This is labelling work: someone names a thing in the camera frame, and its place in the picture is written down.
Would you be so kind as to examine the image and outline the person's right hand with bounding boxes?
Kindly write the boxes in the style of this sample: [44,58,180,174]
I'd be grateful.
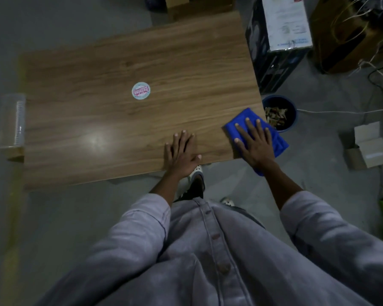
[233,117,279,170]

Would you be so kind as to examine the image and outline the person's left hand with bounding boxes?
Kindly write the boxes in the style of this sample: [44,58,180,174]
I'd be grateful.
[164,130,202,179]

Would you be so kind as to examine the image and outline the blue cloth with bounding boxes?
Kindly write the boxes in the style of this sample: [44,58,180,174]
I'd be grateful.
[223,107,289,177]

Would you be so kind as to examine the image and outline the blue round waste bin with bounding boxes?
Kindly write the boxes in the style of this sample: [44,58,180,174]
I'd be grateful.
[261,94,297,133]

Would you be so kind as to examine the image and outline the round white foil lid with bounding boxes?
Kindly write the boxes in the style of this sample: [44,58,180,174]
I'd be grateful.
[131,82,152,100]

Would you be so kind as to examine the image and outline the person's left forearm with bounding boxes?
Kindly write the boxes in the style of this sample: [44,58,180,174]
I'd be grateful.
[149,173,186,207]

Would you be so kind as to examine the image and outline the person's right forearm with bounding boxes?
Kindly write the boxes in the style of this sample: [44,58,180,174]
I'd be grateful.
[261,162,304,210]

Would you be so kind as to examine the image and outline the black trousers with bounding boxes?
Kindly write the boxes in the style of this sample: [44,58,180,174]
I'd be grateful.
[175,175,206,203]

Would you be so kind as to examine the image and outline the wooden table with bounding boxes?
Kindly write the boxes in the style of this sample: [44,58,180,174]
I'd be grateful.
[20,11,266,190]

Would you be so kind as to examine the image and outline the light denim shirt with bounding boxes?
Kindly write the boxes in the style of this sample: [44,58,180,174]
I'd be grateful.
[35,191,383,306]

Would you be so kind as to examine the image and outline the small open white carton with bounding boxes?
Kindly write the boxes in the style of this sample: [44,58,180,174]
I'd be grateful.
[344,121,383,171]

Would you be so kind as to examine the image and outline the large brown cardboard box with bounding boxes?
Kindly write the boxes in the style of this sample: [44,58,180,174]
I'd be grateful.
[311,0,383,74]

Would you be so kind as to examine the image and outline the black box with white label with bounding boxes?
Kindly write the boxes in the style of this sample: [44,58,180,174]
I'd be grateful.
[245,0,313,95]

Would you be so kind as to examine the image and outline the dark blue small box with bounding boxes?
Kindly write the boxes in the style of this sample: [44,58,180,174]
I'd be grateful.
[144,0,166,11]

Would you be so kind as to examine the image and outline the taped brown cardboard box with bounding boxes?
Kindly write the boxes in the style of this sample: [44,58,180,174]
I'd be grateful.
[0,146,26,163]

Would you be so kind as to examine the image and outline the clear plastic box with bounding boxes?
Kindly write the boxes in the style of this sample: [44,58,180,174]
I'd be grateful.
[0,93,27,150]

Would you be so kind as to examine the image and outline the white cable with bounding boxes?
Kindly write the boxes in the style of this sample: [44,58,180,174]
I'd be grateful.
[297,107,383,114]

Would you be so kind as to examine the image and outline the black cable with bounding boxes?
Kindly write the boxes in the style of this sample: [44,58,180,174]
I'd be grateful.
[367,59,383,98]

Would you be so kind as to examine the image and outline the thin white wire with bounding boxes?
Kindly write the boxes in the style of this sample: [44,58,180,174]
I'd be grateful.
[349,59,383,82]

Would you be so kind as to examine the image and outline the yellow wire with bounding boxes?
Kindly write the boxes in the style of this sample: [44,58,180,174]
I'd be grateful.
[330,0,369,45]

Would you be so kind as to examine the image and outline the brown cardboard box with handle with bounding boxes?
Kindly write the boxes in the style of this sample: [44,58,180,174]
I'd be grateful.
[164,0,235,21]

